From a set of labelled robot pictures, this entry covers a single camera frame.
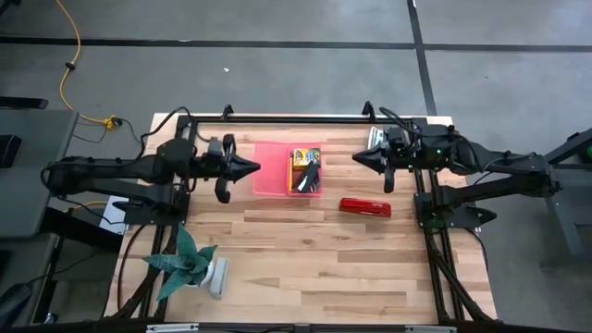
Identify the yellow extension cable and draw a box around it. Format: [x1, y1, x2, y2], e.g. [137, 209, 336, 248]
[55, 0, 122, 130]

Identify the silver desk calculator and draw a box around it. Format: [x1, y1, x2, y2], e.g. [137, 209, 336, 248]
[366, 126, 388, 150]

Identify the grey side table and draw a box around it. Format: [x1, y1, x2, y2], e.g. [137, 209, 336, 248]
[0, 108, 79, 238]

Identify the black aluminium table frame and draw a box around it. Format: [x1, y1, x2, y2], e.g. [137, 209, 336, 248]
[105, 113, 499, 325]

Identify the black stapler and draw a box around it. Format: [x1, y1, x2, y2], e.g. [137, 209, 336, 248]
[291, 161, 321, 193]

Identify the light grey stapler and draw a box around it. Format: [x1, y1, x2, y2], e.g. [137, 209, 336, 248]
[209, 257, 230, 301]

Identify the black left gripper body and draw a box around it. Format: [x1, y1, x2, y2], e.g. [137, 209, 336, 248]
[201, 133, 238, 204]

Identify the transparent pink pencil case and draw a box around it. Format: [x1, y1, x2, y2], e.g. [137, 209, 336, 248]
[253, 141, 324, 198]

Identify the silver metal bracket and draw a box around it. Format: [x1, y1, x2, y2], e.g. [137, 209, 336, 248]
[404, 325, 458, 333]
[145, 323, 200, 333]

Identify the red stapler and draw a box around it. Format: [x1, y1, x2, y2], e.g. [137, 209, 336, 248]
[339, 197, 393, 218]

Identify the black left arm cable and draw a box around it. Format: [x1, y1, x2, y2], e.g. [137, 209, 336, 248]
[138, 105, 212, 147]

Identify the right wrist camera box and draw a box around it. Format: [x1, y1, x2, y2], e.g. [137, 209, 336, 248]
[385, 125, 412, 148]

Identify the black device on side table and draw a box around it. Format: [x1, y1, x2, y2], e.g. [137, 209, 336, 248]
[0, 133, 23, 168]

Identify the grey metal cart frame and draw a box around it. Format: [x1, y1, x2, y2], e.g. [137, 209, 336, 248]
[510, 127, 592, 269]

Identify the white plant pot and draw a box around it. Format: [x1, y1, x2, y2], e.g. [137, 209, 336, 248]
[184, 258, 216, 289]

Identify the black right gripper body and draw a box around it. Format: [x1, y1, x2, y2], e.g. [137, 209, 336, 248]
[382, 138, 421, 194]

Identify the green artificial plant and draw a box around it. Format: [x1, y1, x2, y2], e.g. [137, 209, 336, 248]
[145, 223, 218, 302]

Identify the yellow green crayon box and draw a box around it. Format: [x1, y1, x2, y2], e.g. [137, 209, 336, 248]
[291, 147, 322, 170]

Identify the black flat bar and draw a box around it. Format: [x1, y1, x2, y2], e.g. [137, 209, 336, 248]
[0, 95, 49, 111]

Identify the white box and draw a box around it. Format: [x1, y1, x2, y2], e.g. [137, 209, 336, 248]
[99, 193, 129, 235]

